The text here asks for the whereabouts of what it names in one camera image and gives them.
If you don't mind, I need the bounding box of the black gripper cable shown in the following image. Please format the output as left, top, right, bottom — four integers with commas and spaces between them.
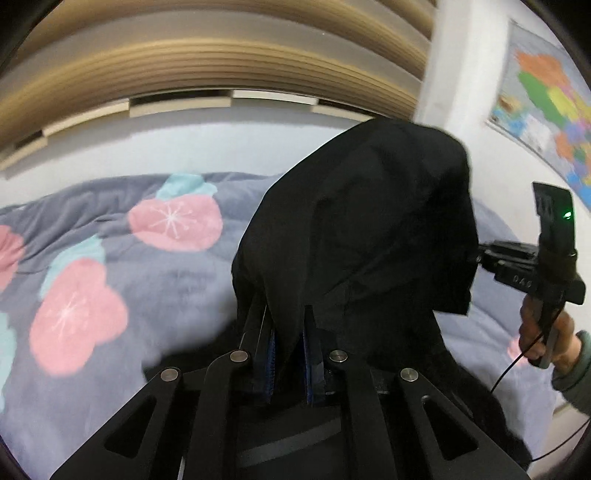
489, 303, 591, 463

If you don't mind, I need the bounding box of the tan window blind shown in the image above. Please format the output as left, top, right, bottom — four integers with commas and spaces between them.
1, 0, 438, 169

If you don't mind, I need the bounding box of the black hooded jacket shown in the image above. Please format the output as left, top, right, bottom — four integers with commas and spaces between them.
142, 117, 532, 480

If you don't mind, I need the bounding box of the person right hand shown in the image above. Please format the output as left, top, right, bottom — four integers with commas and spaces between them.
517, 292, 584, 375

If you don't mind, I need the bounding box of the colourful wall map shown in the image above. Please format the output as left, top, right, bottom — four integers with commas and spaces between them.
488, 21, 590, 206

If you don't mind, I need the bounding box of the grey floral bed blanket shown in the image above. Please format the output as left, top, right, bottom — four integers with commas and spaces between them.
1, 173, 556, 479

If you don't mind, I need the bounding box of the grey green sleeve forearm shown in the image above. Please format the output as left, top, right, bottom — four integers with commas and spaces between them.
552, 330, 591, 416

